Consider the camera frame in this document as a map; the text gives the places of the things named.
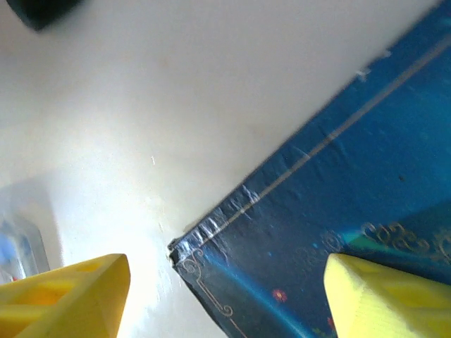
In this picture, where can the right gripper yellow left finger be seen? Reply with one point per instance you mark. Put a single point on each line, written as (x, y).
(70, 303)

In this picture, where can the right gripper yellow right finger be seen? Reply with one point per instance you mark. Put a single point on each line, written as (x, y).
(387, 310)

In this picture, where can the clear plastic supply case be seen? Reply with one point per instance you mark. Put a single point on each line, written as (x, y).
(21, 246)

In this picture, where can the blue picture-cover book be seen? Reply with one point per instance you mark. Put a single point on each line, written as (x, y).
(352, 176)

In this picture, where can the black fabric backpack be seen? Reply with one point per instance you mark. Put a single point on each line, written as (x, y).
(42, 14)

